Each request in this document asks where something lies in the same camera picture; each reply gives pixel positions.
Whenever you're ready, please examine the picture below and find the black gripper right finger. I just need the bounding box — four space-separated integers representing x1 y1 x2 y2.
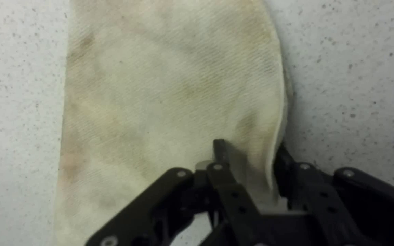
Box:
274 142 394 246

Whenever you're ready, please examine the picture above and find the beige cloth towel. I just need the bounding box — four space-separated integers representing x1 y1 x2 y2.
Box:
52 0 294 246

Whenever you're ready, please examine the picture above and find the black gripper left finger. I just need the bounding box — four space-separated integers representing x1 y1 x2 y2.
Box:
85 138 271 246

